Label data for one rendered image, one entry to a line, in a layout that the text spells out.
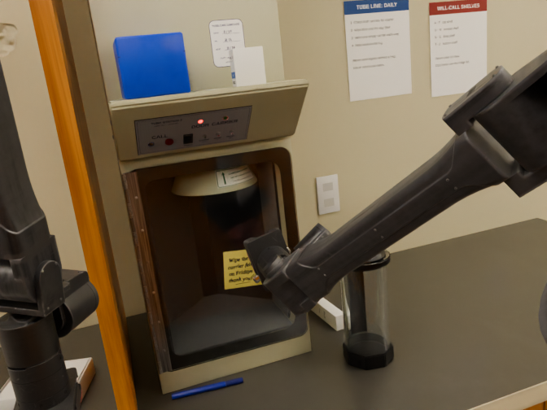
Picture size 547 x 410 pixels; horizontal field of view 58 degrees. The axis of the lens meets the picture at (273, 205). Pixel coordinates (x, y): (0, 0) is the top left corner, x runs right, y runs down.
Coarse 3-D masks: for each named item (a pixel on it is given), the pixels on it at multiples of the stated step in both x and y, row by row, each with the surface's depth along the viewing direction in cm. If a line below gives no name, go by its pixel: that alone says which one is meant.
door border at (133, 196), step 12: (132, 180) 86; (132, 192) 86; (132, 204) 87; (132, 228) 87; (144, 228) 88; (144, 240) 89; (144, 252) 89; (144, 264) 90; (144, 276) 90; (156, 288) 92; (156, 300) 92; (156, 312) 92; (156, 324) 93; (156, 336) 93; (156, 360) 94; (168, 360) 95
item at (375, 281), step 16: (384, 256) 95; (352, 272) 94; (368, 272) 93; (384, 272) 95; (352, 288) 95; (368, 288) 94; (384, 288) 96; (352, 304) 96; (368, 304) 95; (384, 304) 96; (352, 320) 97; (368, 320) 96; (384, 320) 97; (352, 336) 98; (368, 336) 97; (384, 336) 98; (352, 352) 99; (368, 352) 98
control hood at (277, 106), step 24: (168, 96) 75; (192, 96) 76; (216, 96) 78; (240, 96) 79; (264, 96) 81; (288, 96) 83; (120, 120) 76; (264, 120) 86; (288, 120) 89; (120, 144) 80; (216, 144) 88
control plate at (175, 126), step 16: (208, 112) 80; (224, 112) 81; (240, 112) 82; (144, 128) 78; (160, 128) 80; (176, 128) 81; (192, 128) 82; (208, 128) 83; (224, 128) 84; (240, 128) 86; (144, 144) 82; (160, 144) 83; (176, 144) 84; (192, 144) 86; (208, 144) 87
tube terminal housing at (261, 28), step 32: (96, 0) 80; (128, 0) 81; (160, 0) 83; (192, 0) 84; (224, 0) 86; (256, 0) 88; (96, 32) 80; (128, 32) 82; (160, 32) 84; (192, 32) 85; (256, 32) 89; (192, 64) 86; (128, 160) 86; (160, 160) 88; (256, 352) 103; (288, 352) 105; (160, 384) 99; (192, 384) 99
